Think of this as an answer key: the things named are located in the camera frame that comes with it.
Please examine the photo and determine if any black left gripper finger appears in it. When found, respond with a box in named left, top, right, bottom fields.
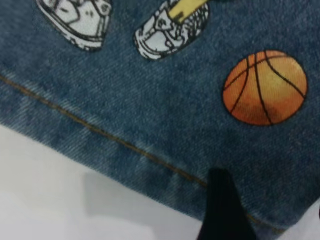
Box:
left=197, top=167, right=258, bottom=240

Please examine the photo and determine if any blue denim shorts basketball print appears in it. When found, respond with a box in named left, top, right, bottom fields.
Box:
left=0, top=0, right=320, bottom=237

